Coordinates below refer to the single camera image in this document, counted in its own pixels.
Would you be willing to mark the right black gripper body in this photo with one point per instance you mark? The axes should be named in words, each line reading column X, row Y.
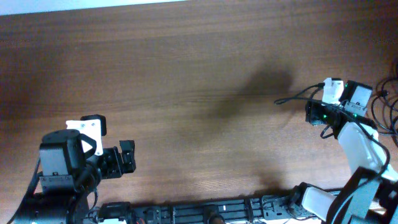
column 313, row 113

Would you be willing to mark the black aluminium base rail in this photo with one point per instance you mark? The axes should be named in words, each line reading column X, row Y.
column 248, row 210

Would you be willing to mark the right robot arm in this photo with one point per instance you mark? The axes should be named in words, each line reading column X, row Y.
column 370, row 195

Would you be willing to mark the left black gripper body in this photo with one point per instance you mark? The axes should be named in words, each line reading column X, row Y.
column 125, row 158

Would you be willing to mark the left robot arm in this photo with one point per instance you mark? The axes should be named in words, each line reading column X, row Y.
column 67, row 171

